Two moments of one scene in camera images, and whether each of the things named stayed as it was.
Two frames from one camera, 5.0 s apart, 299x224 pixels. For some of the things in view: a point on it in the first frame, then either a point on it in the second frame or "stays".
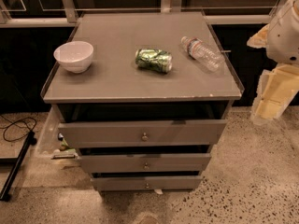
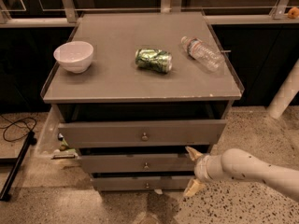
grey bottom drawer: (146, 183) stays
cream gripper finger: (260, 39) → (193, 153)
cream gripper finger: (276, 88) → (193, 188)
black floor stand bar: (17, 162) stays
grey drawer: (145, 162) stays
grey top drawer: (143, 133) stays
